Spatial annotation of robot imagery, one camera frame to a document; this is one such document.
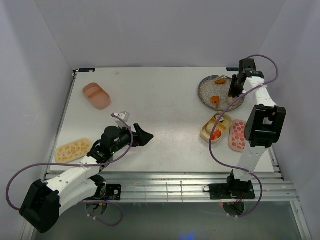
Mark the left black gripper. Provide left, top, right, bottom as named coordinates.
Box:
left=111, top=123, right=154, bottom=155

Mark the sushi roll toy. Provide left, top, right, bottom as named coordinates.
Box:
left=213, top=114, right=225, bottom=123

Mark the pink lunch box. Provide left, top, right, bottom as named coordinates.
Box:
left=82, top=82, right=112, bottom=110

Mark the rice ball toy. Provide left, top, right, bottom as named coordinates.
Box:
left=205, top=123, right=215, bottom=134
left=227, top=97, right=233, bottom=104

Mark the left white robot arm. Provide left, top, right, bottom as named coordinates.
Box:
left=19, top=123, right=154, bottom=234

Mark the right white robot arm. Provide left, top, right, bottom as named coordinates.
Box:
left=228, top=55, right=287, bottom=182

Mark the yellow lunch box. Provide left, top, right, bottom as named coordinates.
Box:
left=200, top=111, right=233, bottom=144

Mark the right blue table label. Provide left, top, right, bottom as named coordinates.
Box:
left=226, top=67, right=239, bottom=72

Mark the blue table label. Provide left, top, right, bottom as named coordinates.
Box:
left=78, top=68, right=96, bottom=73
left=226, top=67, right=239, bottom=72

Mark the grey speckled plate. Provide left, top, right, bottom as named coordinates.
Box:
left=197, top=75, right=232, bottom=112

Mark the orange fried shrimp toy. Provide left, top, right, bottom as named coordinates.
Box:
left=210, top=95, right=220, bottom=108

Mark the yellow perforated lid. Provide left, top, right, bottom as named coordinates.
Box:
left=54, top=138, right=92, bottom=164

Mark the pink perforated lid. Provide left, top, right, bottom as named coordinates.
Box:
left=228, top=119, right=247, bottom=153

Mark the left blue table label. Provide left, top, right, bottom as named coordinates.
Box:
left=78, top=68, right=96, bottom=73

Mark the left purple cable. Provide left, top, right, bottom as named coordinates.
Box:
left=6, top=113, right=135, bottom=227

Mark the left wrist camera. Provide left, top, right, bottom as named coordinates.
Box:
left=113, top=111, right=130, bottom=129

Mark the aluminium frame rail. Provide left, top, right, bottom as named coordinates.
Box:
left=101, top=171, right=299, bottom=204

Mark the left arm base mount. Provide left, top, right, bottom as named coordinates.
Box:
left=95, top=184, right=122, bottom=201

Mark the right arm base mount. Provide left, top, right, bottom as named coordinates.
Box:
left=203, top=181, right=256, bottom=200

